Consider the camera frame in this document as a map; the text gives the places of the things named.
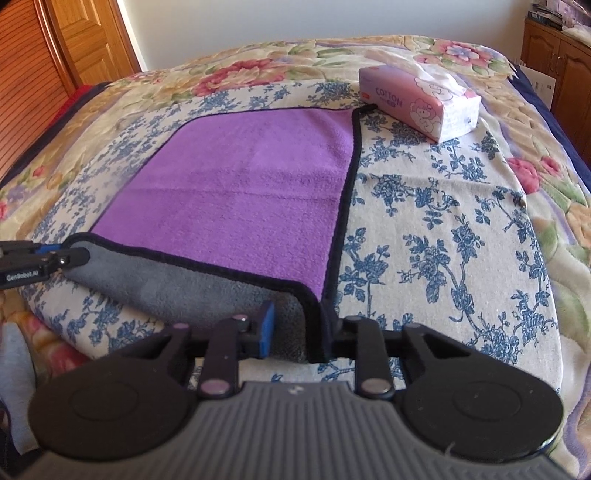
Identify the purple and grey towel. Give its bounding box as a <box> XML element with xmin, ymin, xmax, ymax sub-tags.
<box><xmin>65</xmin><ymin>107</ymin><xmax>365</xmax><ymax>363</ymax></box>

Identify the blue floral white cloth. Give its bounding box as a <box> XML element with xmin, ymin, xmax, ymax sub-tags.
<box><xmin>33</xmin><ymin>81</ymin><xmax>564</xmax><ymax>386</ymax></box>

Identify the wooden door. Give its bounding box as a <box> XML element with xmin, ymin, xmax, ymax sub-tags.
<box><xmin>1</xmin><ymin>1</ymin><xmax>140</xmax><ymax>183</ymax></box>

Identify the floral beige bed blanket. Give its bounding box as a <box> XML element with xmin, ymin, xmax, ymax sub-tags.
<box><xmin>1</xmin><ymin>35</ymin><xmax>590</xmax><ymax>479</ymax></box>

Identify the pink tissue pack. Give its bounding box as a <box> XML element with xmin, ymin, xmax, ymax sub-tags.
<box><xmin>359</xmin><ymin>65</ymin><xmax>481</xmax><ymax>143</ymax></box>

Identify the white paper sheet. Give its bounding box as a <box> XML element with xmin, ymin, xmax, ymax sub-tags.
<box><xmin>520</xmin><ymin>63</ymin><xmax>556</xmax><ymax>110</ymax></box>

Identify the wooden side cabinet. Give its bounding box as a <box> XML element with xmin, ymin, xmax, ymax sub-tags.
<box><xmin>521</xmin><ymin>18</ymin><xmax>590</xmax><ymax>166</ymax></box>

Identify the clutter pile on cabinet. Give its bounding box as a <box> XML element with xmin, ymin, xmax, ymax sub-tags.
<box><xmin>527</xmin><ymin>0</ymin><xmax>590</xmax><ymax>33</ymax></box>

